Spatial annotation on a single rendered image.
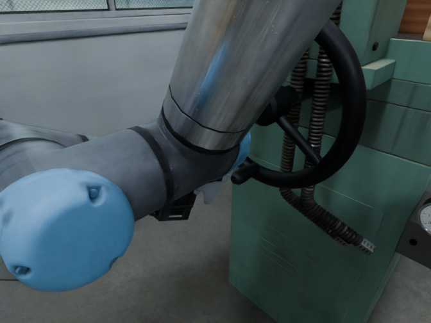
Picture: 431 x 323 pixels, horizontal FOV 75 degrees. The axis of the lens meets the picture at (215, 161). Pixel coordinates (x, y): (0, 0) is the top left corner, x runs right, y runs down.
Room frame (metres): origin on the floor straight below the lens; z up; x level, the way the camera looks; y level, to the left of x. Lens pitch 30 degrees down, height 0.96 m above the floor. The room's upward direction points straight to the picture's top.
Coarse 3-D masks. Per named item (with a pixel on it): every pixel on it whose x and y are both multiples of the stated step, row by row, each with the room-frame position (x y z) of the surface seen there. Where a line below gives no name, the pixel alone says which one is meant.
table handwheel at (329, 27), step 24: (336, 48) 0.36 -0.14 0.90; (336, 72) 0.36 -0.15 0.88; (360, 72) 0.34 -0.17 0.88; (288, 96) 0.42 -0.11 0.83; (312, 96) 0.51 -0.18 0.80; (360, 96) 0.33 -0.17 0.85; (264, 120) 0.41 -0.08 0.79; (288, 120) 0.40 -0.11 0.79; (360, 120) 0.33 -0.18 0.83; (336, 144) 0.34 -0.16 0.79; (264, 168) 0.43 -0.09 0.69; (312, 168) 0.36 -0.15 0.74; (336, 168) 0.34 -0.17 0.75
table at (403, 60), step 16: (400, 48) 0.47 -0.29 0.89; (416, 48) 0.46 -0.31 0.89; (368, 64) 0.44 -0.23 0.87; (384, 64) 0.44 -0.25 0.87; (400, 64) 0.47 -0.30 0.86; (416, 64) 0.45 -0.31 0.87; (336, 80) 0.44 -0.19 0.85; (368, 80) 0.41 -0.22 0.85; (384, 80) 0.45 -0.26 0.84; (416, 80) 0.45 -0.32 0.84
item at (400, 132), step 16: (336, 96) 0.53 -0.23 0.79; (304, 112) 0.57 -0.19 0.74; (336, 112) 0.53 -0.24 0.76; (368, 112) 0.49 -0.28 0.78; (384, 112) 0.47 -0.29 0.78; (400, 112) 0.45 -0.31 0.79; (416, 112) 0.44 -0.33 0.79; (336, 128) 0.52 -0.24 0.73; (368, 128) 0.48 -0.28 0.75; (384, 128) 0.46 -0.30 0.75; (400, 128) 0.45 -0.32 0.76; (416, 128) 0.43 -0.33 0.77; (368, 144) 0.48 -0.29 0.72; (384, 144) 0.46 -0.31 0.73; (400, 144) 0.44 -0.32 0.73; (416, 144) 0.43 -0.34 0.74; (416, 160) 0.42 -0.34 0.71
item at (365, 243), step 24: (336, 24) 0.45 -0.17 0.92; (312, 120) 0.43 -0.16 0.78; (288, 144) 0.46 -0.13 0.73; (312, 144) 0.43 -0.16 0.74; (288, 168) 0.45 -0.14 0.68; (288, 192) 0.45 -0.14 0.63; (312, 192) 0.42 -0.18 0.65; (312, 216) 0.42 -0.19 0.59; (336, 240) 0.39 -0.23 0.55; (360, 240) 0.37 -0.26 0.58
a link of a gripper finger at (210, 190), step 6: (228, 174) 0.41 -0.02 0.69; (222, 180) 0.37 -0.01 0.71; (204, 186) 0.35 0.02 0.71; (210, 186) 0.36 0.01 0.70; (216, 186) 0.37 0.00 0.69; (204, 192) 0.36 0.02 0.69; (210, 192) 0.36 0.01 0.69; (216, 192) 0.37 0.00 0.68; (204, 198) 0.36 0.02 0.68; (210, 198) 0.36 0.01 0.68
